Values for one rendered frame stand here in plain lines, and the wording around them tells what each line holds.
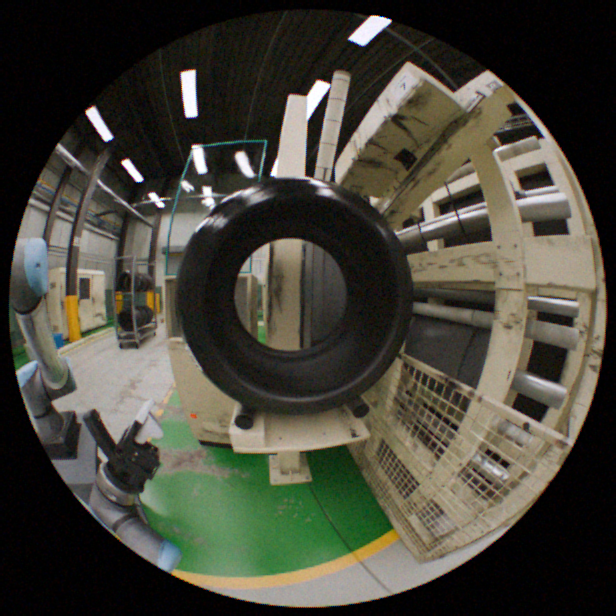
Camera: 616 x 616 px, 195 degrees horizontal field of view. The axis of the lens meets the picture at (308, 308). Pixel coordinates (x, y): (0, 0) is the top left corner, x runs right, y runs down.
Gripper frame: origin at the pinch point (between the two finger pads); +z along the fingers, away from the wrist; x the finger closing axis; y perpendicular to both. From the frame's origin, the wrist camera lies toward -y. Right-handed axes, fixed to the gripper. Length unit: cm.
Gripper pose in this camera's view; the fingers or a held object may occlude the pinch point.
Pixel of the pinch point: (147, 402)
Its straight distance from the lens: 38.8
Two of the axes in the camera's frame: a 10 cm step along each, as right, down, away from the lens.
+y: 5.8, 7.2, 3.7
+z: 3.7, -6.5, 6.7
